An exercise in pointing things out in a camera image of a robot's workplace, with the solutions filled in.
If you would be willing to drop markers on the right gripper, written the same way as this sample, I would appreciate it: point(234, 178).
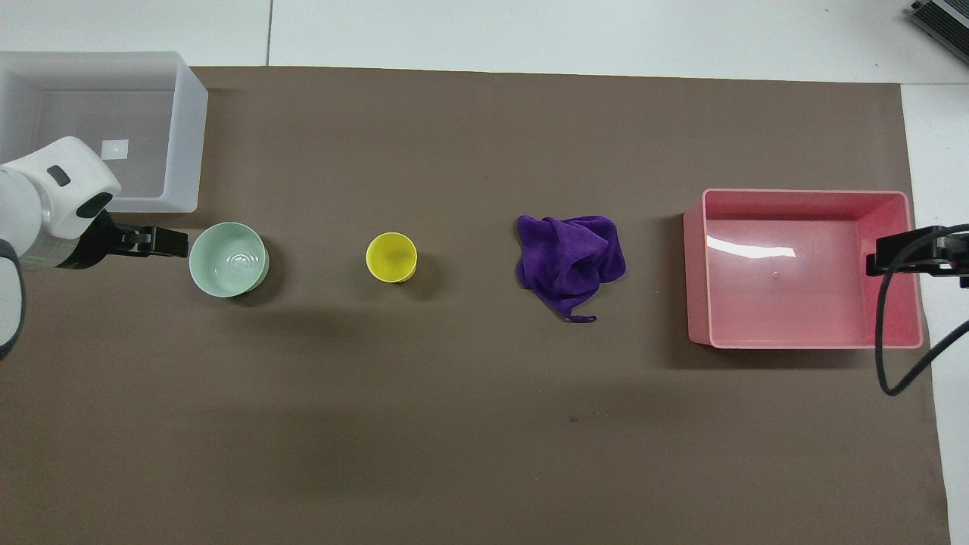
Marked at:
point(955, 253)

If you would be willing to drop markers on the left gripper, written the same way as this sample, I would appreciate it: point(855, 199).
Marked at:
point(95, 242)

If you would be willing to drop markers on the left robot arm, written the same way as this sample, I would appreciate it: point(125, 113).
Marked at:
point(45, 189)

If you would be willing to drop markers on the translucent white plastic box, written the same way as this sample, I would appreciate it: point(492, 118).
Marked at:
point(163, 129)

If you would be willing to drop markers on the pink plastic box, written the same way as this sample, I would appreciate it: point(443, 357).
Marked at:
point(795, 265)

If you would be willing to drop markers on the light green bowl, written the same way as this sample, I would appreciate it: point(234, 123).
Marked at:
point(227, 259)

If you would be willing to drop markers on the grey metal device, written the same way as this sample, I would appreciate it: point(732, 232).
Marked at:
point(945, 19)

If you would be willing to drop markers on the yellow cup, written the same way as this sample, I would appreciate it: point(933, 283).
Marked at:
point(391, 256)

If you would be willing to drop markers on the purple cloth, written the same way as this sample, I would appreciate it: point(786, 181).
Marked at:
point(568, 261)

